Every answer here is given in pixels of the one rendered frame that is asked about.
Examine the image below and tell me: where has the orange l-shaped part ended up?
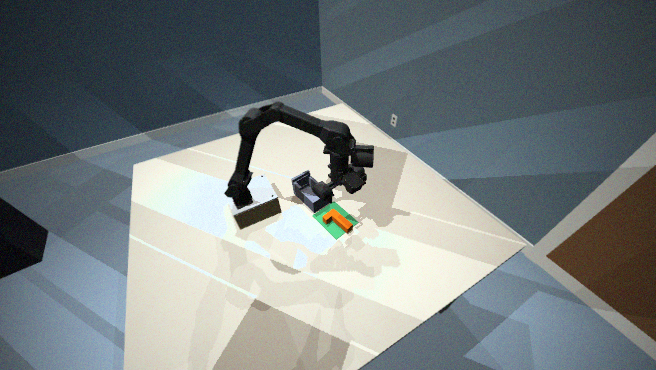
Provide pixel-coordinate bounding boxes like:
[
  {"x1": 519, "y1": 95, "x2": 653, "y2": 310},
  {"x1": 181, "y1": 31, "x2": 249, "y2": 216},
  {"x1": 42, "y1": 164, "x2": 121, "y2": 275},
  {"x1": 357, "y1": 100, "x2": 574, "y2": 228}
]
[{"x1": 322, "y1": 208, "x2": 353, "y2": 233}]

